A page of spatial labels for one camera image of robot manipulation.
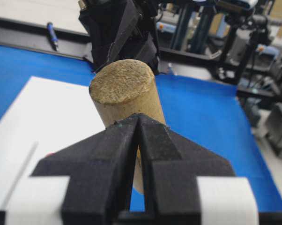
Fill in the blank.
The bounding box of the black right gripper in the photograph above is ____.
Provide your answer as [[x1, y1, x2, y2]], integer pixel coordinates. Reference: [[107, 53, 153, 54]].
[[78, 0, 159, 75]]

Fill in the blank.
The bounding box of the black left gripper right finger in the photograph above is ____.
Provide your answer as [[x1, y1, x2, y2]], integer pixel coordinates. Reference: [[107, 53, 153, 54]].
[[136, 113, 235, 225]]

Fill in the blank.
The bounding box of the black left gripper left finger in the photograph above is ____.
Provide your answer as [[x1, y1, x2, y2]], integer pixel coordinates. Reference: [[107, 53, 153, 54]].
[[32, 114, 139, 225]]

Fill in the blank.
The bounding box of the wooden mallet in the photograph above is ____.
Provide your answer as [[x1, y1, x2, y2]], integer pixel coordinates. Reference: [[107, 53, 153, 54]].
[[88, 59, 166, 194]]

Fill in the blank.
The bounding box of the blue table cloth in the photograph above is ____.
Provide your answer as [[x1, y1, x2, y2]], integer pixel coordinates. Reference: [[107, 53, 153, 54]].
[[0, 46, 282, 212]]

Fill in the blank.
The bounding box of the white board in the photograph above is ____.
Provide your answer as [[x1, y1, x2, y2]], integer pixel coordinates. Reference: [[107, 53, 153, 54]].
[[0, 77, 104, 210]]

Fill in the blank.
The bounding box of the blue screwdriver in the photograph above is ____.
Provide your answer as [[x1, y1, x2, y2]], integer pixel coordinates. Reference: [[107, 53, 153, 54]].
[[47, 22, 59, 52]]

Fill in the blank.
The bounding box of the black camera stand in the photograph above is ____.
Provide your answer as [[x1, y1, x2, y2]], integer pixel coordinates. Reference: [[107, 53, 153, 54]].
[[211, 14, 282, 85]]

